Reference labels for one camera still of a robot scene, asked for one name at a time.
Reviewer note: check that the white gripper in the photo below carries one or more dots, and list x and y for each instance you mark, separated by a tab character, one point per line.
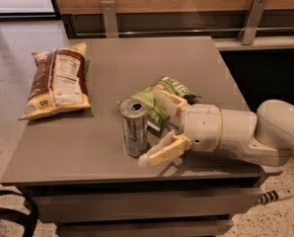
202	126

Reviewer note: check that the silver redbull can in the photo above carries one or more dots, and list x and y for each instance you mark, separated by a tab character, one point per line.
134	119

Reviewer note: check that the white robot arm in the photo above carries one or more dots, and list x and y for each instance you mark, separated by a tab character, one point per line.
265	137

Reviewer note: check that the green chip bag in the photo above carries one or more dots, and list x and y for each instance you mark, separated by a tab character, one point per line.
156	113

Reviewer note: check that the lower grey drawer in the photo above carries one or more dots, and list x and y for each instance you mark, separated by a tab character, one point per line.
193	228

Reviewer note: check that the grey drawer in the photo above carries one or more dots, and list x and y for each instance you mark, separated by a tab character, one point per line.
193	228
146	205

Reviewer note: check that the grey drawer cabinet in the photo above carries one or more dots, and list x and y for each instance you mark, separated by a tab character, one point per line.
82	153

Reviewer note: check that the brown and yellow snack bag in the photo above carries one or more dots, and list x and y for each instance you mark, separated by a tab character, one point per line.
59	85

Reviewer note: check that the upper grey drawer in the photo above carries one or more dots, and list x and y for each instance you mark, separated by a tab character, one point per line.
146	205

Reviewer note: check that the right metal bracket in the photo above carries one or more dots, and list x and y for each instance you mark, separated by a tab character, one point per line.
248	32

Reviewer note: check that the metal bracket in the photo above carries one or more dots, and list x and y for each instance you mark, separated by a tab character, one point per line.
110	19
248	32

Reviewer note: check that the white striped cable plug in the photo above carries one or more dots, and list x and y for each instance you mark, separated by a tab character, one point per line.
274	195

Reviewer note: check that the left metal bracket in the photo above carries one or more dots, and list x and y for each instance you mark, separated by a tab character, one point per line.
110	19

